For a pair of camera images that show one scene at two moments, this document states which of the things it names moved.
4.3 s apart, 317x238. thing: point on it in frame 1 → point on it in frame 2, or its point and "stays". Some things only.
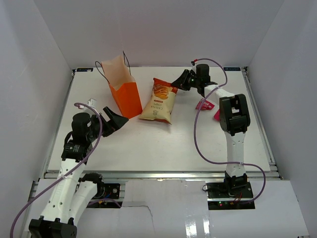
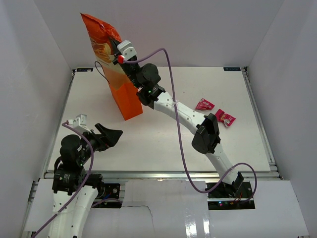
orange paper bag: x=124 y=89 stays
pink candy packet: x=206 y=105 stays
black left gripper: x=115 y=122 → x=109 y=138
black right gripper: x=182 y=82 → x=116 y=52
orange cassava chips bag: x=160 y=104 → x=100 y=34
